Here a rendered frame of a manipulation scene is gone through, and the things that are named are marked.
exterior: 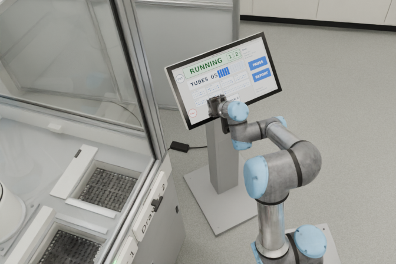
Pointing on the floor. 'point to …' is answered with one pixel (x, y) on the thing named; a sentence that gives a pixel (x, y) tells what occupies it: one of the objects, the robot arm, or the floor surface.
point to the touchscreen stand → (221, 183)
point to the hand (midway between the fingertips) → (212, 110)
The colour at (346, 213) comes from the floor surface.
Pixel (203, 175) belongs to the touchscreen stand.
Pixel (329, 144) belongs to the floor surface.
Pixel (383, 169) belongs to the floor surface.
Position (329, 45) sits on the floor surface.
